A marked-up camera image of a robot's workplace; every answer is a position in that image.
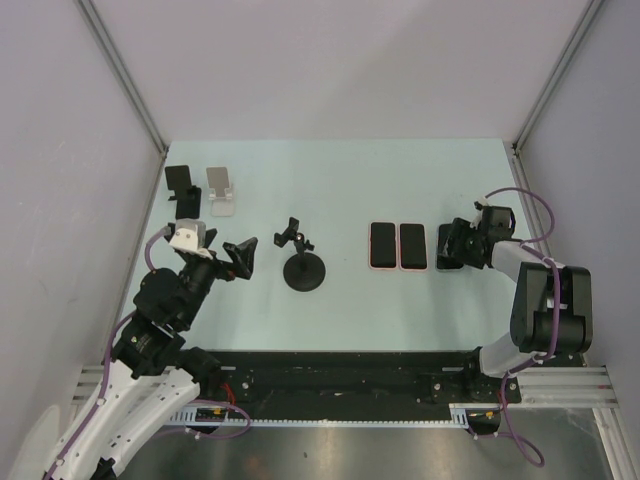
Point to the aluminium frame rail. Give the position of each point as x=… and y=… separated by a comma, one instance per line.
x=107, y=45
x=568, y=53

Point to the aluminium frame rail left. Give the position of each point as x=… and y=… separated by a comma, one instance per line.
x=107, y=45

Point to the pink-cased phone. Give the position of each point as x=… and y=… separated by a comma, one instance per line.
x=382, y=245
x=413, y=247

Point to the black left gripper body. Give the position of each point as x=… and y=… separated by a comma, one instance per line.
x=201, y=273

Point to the white slotted cable duct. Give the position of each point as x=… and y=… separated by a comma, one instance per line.
x=208, y=416

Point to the black round-base phone stand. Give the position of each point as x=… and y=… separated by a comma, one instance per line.
x=304, y=271

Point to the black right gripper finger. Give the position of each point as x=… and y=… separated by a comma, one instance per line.
x=445, y=257
x=460, y=225

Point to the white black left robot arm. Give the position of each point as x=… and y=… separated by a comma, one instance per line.
x=148, y=374

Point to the white-cased phone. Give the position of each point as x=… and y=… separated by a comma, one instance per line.
x=443, y=269

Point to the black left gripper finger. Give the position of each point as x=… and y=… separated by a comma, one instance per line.
x=207, y=238
x=242, y=258

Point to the white phone stand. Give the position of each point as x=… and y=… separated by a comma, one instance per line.
x=221, y=192

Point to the aluminium frame rail right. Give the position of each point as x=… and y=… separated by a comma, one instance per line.
x=568, y=53

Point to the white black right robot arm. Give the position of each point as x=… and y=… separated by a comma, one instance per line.
x=552, y=311

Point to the black folding phone stand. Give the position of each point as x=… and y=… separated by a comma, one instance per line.
x=184, y=192

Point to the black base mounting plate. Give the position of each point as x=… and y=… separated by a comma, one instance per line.
x=353, y=383

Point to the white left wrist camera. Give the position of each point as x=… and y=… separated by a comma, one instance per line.
x=189, y=237

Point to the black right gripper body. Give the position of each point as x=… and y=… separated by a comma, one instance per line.
x=470, y=246

